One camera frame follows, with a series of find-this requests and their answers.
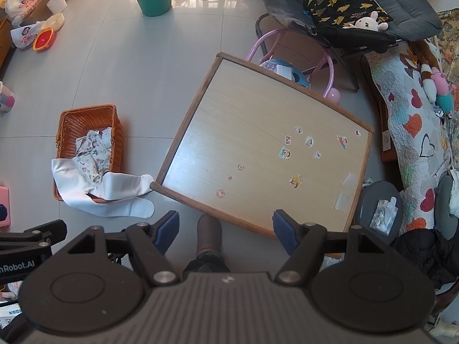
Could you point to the white baby tights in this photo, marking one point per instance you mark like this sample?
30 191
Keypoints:
118 186

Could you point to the blue plastic toy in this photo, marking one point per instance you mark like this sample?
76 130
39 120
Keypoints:
299 79

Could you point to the black jacket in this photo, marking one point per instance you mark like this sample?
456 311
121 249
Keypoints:
423 254

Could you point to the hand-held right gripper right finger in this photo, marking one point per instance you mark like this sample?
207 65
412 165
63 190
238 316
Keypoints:
283 231

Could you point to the white plastic bag red print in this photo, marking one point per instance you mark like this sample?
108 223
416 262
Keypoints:
23 36
23 1

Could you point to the heart patterned quilt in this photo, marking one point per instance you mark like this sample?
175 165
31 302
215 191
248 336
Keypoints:
412 122

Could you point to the grey round stool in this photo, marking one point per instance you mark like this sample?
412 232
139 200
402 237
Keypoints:
365 204

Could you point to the brown white plush toy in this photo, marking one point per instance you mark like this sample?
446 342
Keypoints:
426 86

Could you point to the orange wicker basket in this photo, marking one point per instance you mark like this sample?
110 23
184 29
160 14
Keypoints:
71 122

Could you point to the white printed cup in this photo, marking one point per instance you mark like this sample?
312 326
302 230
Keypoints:
5 98

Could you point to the red toy bowl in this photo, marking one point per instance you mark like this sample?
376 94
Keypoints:
43 39

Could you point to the group of cartoon stickers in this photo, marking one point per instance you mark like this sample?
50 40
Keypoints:
285 153

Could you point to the cream bowl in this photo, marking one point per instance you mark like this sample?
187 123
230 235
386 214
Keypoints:
53 21

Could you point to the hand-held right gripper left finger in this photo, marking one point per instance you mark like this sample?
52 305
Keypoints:
168 229

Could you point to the translucent plastic strip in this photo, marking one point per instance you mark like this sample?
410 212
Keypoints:
349 181
342 200

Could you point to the folded white clothes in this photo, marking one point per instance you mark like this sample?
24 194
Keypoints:
454 182

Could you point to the white small basket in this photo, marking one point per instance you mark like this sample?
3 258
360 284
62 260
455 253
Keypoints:
56 3

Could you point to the pink ball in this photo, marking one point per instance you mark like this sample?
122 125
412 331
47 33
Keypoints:
335 95

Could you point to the wooden sofa frame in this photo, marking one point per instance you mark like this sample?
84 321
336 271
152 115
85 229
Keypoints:
384 122

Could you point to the orange floral sofa cover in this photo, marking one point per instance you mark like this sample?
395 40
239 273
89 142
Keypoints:
450 36

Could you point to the tissue pack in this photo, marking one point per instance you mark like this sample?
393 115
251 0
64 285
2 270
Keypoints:
383 213

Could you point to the grey cushioned folding chair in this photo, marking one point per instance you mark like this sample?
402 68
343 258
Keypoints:
405 7

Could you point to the wooden low table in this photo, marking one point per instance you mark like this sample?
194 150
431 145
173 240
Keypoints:
251 114

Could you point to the floral baby shirt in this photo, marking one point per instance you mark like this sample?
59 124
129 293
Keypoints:
93 154

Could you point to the pink box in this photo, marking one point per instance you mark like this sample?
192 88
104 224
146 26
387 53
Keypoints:
4 204

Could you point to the white square label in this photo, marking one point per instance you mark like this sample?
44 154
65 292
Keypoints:
386 141

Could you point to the white rabbit plush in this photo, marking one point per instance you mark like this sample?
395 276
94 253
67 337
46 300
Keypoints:
365 23

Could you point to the pink and teal pig plush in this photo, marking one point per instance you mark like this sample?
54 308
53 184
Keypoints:
443 89

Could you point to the grey padded cushion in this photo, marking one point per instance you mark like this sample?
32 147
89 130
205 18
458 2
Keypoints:
443 204

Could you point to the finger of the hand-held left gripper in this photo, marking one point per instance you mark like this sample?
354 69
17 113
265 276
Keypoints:
50 233

